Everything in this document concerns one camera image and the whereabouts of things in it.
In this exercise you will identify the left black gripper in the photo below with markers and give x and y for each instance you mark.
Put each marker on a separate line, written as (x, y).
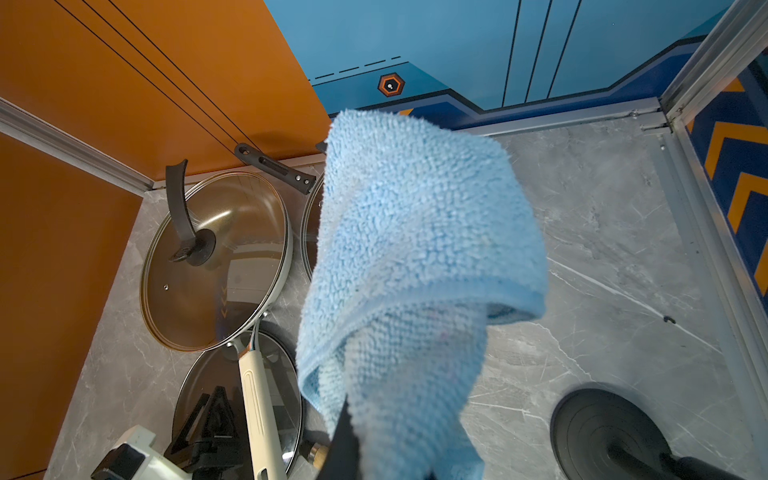
(208, 444)

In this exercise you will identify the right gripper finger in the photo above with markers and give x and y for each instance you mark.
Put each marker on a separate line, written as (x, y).
(343, 458)

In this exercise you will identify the large glass pot lid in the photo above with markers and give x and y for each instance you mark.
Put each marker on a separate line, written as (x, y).
(218, 261)

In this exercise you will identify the light blue microfibre cloth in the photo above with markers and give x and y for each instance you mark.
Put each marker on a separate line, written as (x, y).
(426, 240)

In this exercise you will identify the small pan wooden handle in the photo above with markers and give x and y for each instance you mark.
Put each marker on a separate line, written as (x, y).
(314, 453)

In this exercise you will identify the brown wok cream handle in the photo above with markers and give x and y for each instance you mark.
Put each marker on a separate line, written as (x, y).
(261, 408)

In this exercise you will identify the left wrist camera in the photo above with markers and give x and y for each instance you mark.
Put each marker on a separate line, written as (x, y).
(133, 457)

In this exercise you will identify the black round stand with post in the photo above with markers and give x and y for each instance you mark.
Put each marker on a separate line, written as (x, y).
(597, 434)

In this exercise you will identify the black wok black handle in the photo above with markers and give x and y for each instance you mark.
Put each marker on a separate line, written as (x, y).
(304, 183)

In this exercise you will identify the left aluminium corner post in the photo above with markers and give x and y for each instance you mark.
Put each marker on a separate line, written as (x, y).
(31, 130)

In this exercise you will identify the aluminium corner post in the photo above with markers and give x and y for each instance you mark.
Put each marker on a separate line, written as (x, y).
(31, 130)
(733, 43)

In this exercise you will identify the right aluminium corner post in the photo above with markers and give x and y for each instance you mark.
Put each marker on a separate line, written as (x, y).
(733, 43)

